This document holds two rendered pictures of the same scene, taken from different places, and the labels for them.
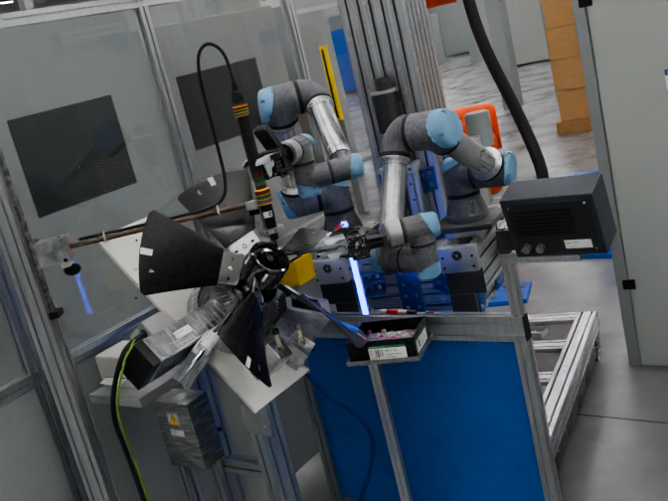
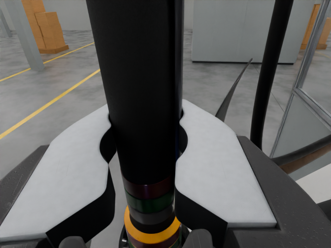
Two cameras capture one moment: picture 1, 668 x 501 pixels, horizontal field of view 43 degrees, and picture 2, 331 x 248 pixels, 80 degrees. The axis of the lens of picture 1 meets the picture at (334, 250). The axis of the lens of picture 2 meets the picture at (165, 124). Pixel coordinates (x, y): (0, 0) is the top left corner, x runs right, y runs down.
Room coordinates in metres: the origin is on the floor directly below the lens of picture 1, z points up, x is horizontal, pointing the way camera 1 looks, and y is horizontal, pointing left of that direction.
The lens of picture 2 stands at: (2.44, 0.12, 1.53)
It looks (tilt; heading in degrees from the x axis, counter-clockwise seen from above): 32 degrees down; 151
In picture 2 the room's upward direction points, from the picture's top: 2 degrees counter-clockwise
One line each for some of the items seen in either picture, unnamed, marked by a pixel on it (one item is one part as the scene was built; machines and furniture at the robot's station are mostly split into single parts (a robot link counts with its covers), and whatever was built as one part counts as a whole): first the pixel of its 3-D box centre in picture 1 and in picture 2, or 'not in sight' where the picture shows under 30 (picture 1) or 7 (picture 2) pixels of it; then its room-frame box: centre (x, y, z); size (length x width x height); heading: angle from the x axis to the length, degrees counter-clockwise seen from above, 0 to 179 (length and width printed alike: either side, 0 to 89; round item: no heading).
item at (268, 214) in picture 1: (254, 162); not in sight; (2.36, 0.16, 1.48); 0.04 x 0.04 x 0.46
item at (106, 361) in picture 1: (126, 365); not in sight; (2.56, 0.73, 0.91); 0.17 x 0.16 x 0.11; 52
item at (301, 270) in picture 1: (287, 271); not in sight; (2.82, 0.17, 1.02); 0.16 x 0.10 x 0.11; 52
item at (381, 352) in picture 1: (388, 340); not in sight; (2.41, -0.10, 0.84); 0.22 x 0.17 x 0.07; 67
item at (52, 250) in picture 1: (53, 250); not in sight; (2.39, 0.78, 1.36); 0.10 x 0.07 x 0.08; 87
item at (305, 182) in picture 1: (311, 177); not in sight; (2.61, 0.01, 1.35); 0.11 x 0.08 x 0.11; 96
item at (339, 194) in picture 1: (332, 191); not in sight; (3.12, -0.05, 1.20); 0.13 x 0.12 x 0.14; 96
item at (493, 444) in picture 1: (419, 426); not in sight; (2.58, -0.14, 0.45); 0.82 x 0.01 x 0.66; 52
